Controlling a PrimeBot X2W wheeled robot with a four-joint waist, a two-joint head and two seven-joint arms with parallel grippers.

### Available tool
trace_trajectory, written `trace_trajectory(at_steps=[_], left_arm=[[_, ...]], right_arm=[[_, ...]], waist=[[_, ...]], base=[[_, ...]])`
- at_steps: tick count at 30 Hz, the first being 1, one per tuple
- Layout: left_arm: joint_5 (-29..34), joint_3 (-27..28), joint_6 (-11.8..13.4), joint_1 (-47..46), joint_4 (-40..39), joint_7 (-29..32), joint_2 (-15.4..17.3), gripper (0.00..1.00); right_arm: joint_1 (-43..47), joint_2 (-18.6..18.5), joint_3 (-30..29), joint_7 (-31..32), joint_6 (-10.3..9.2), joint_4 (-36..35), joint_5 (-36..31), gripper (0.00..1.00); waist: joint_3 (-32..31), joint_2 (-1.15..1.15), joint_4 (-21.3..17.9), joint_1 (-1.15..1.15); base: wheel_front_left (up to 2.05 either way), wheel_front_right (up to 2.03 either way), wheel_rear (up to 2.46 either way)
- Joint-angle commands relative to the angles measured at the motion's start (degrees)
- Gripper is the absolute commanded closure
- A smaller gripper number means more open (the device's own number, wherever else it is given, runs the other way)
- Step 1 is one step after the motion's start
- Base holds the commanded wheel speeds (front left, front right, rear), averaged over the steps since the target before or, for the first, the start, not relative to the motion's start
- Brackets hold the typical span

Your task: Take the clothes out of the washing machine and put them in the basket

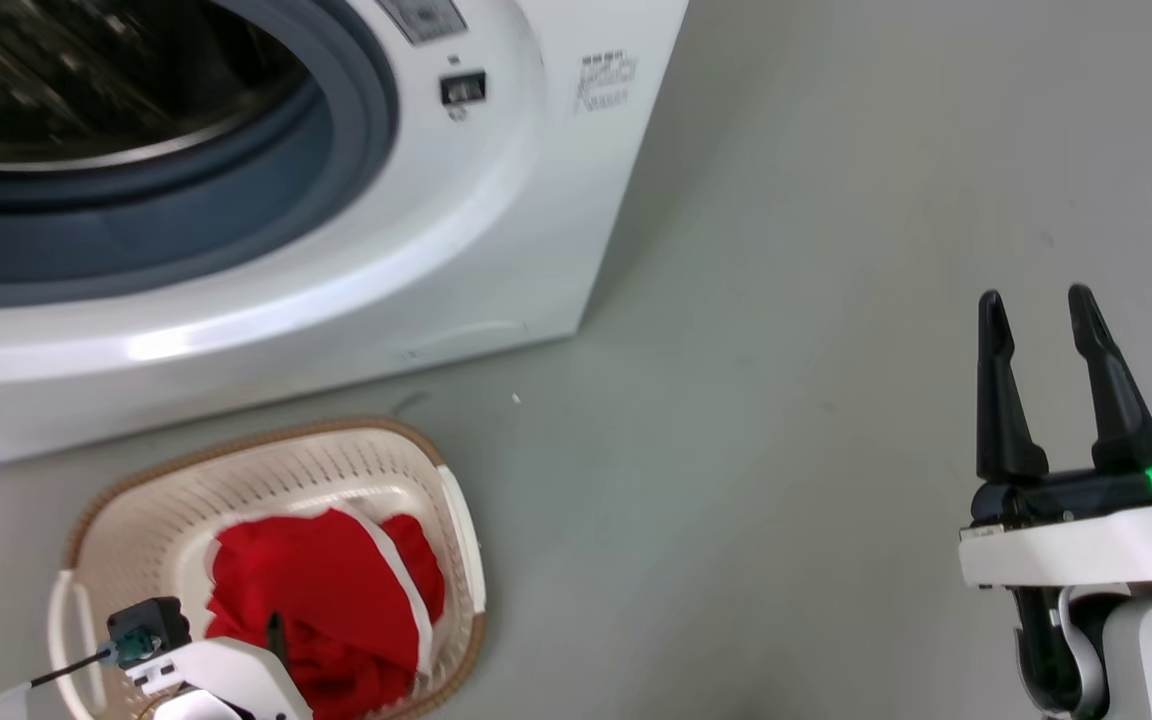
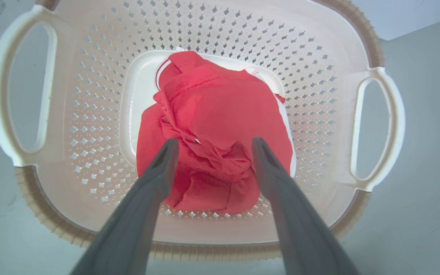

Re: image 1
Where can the black plug with teal connector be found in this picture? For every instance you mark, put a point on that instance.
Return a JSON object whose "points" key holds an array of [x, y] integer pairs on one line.
{"points": [[148, 628]]}

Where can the red and white garment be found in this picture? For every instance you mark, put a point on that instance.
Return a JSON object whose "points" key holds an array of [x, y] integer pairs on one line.
{"points": [[326, 600]]}

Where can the round white filter cover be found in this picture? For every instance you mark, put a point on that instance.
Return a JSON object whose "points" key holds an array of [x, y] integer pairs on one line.
{"points": [[466, 338]]}

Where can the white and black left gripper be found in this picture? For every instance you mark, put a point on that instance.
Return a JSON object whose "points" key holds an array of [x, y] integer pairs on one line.
{"points": [[236, 680]]}

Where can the grey warning sticker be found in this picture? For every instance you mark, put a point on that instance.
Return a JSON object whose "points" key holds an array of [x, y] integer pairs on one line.
{"points": [[421, 18]]}

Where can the steel washing machine drum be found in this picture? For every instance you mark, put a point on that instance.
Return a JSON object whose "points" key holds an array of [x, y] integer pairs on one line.
{"points": [[86, 80]]}

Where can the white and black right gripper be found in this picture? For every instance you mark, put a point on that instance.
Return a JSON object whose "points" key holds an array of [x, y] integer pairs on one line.
{"points": [[1066, 545]]}

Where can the grey rubber door gasket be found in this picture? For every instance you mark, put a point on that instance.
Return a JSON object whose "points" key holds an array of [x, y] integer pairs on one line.
{"points": [[236, 200]]}

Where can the black door latch socket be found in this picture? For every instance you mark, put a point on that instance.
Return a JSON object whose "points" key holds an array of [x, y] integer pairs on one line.
{"points": [[463, 88]]}

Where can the cream perforated laundry basket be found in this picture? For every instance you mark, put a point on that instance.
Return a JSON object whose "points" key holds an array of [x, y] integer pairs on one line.
{"points": [[336, 475]]}

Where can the white front-load washing machine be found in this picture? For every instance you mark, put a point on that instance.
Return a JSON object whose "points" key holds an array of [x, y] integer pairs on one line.
{"points": [[496, 230]]}

